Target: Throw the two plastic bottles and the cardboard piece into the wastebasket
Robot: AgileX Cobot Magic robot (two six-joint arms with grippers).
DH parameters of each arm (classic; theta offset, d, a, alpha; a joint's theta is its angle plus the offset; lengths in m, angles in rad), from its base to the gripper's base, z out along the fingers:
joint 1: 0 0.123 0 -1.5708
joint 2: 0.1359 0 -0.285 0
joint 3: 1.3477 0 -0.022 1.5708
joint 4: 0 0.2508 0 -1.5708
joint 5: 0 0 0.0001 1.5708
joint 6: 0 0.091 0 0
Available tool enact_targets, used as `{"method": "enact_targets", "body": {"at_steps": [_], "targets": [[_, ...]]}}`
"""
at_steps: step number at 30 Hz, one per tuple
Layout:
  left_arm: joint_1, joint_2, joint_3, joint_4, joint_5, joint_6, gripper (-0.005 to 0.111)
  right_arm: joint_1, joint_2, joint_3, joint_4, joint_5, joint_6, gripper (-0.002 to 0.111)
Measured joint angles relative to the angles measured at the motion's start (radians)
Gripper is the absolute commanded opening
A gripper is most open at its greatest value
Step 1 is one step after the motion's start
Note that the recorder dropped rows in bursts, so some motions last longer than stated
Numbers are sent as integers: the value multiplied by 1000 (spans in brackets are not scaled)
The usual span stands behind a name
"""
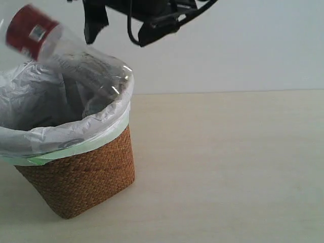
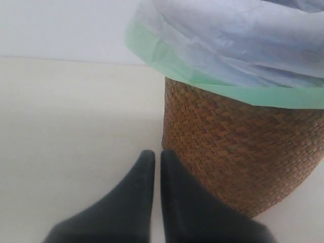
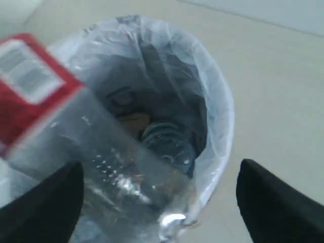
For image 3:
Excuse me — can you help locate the clear bottle with red label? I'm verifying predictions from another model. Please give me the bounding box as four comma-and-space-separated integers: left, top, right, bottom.
1, 33, 194, 242

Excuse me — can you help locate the clear bottle with green cap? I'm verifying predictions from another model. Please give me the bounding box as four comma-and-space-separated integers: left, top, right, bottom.
141, 121, 196, 178

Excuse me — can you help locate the beige paper pulp tray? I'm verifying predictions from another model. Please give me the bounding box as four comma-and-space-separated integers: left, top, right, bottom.
118, 112, 150, 137

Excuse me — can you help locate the white plastic trash bag liner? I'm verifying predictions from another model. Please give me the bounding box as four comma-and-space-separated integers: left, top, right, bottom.
29, 16, 234, 233

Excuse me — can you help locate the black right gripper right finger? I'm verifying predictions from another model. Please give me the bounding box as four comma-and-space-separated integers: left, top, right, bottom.
236, 158, 323, 242

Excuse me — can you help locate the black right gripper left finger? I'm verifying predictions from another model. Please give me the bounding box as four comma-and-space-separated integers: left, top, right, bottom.
1, 162, 84, 242

